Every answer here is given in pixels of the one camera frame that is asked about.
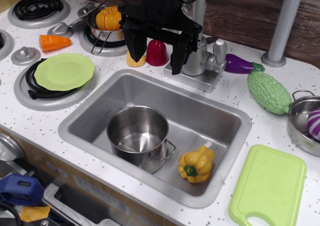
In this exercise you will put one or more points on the grey vertical pole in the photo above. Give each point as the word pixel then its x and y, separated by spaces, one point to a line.
pixel 275 57

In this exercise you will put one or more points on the yellow toy bell pepper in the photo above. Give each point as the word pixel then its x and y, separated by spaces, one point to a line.
pixel 196 165

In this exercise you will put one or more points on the steel pot in sink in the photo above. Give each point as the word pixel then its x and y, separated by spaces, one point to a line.
pixel 139 135

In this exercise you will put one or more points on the purple toy eggplant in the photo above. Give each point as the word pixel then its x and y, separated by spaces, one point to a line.
pixel 235 64

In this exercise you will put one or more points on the stove burner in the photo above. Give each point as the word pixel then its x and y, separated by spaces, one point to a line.
pixel 37 14
pixel 35 97
pixel 86 42
pixel 7 43

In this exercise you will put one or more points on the silver sink basin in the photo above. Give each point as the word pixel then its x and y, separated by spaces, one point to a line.
pixel 193 120

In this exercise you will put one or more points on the back right stove burner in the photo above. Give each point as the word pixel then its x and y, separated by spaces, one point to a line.
pixel 86 42

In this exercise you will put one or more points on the orange toy pumpkin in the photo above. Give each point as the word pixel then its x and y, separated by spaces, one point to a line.
pixel 108 19

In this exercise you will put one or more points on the blue clamp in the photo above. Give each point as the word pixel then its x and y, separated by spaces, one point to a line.
pixel 21 190

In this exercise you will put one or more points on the yellow toy corn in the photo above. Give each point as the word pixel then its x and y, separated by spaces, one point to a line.
pixel 132 63

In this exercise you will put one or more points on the purple striped toy onion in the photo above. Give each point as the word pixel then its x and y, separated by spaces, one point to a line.
pixel 313 123

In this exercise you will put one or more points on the green toy bitter gourd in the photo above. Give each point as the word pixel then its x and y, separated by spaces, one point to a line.
pixel 267 91

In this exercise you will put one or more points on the steel pan at right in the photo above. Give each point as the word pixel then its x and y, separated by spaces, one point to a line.
pixel 304 102

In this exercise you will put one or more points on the green cutting board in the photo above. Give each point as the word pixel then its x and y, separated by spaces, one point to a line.
pixel 269 187

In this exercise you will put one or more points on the front right stove burner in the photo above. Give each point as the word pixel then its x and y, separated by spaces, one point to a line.
pixel 35 97

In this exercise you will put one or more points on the steel pot on burner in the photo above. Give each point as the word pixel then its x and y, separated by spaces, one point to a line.
pixel 102 39

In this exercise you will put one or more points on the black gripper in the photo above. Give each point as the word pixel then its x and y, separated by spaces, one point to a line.
pixel 162 20

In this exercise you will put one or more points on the yellow tape piece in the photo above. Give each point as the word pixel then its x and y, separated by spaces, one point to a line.
pixel 33 213

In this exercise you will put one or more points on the orange toy carrot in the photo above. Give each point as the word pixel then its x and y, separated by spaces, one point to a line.
pixel 52 42

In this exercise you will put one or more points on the red toy pepper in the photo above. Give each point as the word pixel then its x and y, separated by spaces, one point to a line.
pixel 156 54

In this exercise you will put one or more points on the silver stove knob front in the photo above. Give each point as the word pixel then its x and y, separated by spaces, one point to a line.
pixel 25 56

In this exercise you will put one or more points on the silver oven knob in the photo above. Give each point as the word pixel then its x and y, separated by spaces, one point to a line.
pixel 9 149

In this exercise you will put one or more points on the back left stove burner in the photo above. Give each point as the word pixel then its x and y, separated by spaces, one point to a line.
pixel 37 14

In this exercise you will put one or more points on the front left stove burner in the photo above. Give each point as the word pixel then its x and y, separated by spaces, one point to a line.
pixel 7 43

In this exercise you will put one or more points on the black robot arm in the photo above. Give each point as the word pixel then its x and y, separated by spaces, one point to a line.
pixel 162 20

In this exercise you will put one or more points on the green plastic plate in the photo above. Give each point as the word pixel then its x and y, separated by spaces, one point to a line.
pixel 64 72

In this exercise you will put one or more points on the silver toy faucet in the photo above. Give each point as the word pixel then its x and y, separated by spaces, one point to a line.
pixel 203 69

